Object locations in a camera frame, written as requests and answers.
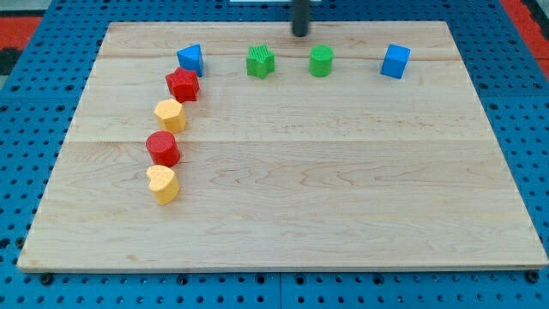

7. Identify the blue cube block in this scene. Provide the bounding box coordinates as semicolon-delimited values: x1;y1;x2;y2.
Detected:
380;44;411;79

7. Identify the light wooden board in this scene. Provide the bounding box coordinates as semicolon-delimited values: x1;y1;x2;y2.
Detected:
17;21;548;273

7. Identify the green star block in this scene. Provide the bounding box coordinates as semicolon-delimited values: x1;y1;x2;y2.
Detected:
246;45;275;79

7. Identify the green cylinder block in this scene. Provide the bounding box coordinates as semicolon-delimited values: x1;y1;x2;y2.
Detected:
309;45;334;77

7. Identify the red cylinder block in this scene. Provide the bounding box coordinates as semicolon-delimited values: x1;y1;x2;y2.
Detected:
146;130;181;167

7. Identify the yellow hexagon block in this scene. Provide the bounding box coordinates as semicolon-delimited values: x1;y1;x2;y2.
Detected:
154;99;187;133

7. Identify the yellow heart block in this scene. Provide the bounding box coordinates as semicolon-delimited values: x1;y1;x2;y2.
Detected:
146;165;180;206

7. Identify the red star block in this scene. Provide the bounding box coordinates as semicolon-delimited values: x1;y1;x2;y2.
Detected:
166;67;200;103

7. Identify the blue triangle block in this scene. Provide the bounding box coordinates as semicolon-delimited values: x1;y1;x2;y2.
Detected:
177;44;204;77

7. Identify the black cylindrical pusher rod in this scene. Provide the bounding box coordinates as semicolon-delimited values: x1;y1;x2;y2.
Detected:
291;0;310;37

